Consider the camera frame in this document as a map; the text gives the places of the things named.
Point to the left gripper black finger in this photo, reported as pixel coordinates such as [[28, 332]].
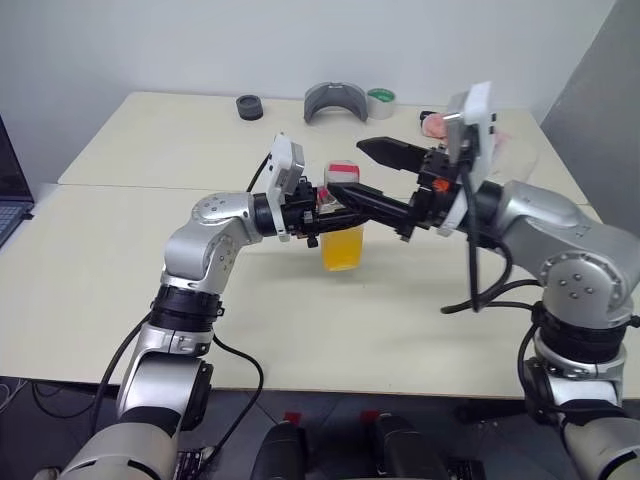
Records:
[[340, 222]]

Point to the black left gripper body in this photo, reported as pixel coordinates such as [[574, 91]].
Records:
[[302, 210]]

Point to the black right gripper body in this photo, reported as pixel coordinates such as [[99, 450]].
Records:
[[435, 200]]

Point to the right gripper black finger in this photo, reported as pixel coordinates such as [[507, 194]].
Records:
[[395, 152], [380, 205]]

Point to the clear bottle with orange drink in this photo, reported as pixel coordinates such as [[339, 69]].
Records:
[[342, 250]]

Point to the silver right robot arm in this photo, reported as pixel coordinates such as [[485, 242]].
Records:
[[575, 240]]

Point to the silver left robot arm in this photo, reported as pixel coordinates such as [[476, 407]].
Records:
[[200, 245]]

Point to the white bottle cap red tape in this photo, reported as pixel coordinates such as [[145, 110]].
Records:
[[345, 174]]

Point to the pink soft object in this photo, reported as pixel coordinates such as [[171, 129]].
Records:
[[435, 127]]

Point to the tape roll with green core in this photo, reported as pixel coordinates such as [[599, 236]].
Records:
[[382, 104]]

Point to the grey curved visor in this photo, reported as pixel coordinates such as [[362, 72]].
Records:
[[335, 100]]

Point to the dark grey round lid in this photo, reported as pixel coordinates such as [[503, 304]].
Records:
[[249, 107]]

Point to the grey partition panel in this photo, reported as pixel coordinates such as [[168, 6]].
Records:
[[600, 100]]

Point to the dark rounded shape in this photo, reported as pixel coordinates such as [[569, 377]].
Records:
[[280, 450], [410, 450]]

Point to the dark laptop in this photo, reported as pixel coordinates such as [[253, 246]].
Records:
[[10, 190]]

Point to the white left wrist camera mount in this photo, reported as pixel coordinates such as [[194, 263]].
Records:
[[282, 160]]

